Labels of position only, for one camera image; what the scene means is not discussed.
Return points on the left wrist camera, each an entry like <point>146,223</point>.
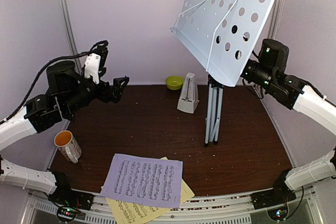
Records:
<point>94,64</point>

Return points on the yellow sheet music page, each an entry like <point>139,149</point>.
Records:
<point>127,212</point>

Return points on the right aluminium corner post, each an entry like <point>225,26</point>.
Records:
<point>275,18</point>

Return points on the patterned ceramic mug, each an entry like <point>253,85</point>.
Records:
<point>68,146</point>

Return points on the green plastic bowl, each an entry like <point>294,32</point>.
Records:
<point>174,82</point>

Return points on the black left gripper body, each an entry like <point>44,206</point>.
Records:
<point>104,95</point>

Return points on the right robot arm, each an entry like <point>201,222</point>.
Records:
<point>268,72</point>

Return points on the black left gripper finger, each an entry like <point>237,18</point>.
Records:
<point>117,91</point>
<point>120,83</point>

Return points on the left aluminium corner post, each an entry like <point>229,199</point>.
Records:
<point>68,26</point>

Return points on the aluminium corner post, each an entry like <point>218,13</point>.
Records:
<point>275,18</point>
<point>68,26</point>

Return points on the purple sheet music page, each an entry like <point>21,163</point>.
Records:
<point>146,181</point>

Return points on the white perforated music stand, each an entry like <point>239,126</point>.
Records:
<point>221,35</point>

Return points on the white metronome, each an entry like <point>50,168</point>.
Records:
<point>188,100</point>

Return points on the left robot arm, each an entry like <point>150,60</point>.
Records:
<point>68,92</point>

